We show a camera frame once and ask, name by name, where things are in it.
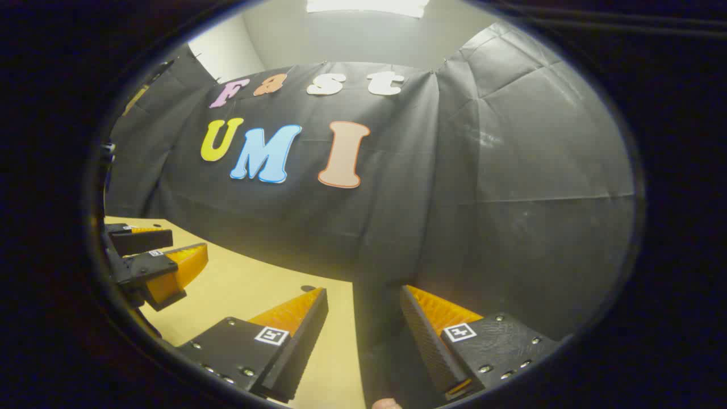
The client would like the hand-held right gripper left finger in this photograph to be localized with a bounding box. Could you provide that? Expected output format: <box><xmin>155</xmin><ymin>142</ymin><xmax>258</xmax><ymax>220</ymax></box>
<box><xmin>177</xmin><ymin>287</ymin><xmax>329</xmax><ymax>404</ymax></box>

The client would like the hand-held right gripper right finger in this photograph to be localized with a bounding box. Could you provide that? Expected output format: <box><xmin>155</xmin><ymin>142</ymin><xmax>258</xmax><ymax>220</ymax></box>
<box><xmin>400</xmin><ymin>285</ymin><xmax>561</xmax><ymax>402</ymax></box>

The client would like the ceiling light panel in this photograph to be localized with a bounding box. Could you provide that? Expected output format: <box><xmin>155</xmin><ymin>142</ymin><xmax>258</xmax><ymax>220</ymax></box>
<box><xmin>306</xmin><ymin>0</ymin><xmax>431</xmax><ymax>19</ymax></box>

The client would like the black backdrop cloth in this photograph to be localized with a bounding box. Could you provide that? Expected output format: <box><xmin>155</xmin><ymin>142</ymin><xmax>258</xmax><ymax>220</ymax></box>
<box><xmin>104</xmin><ymin>22</ymin><xmax>636</xmax><ymax>409</ymax></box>

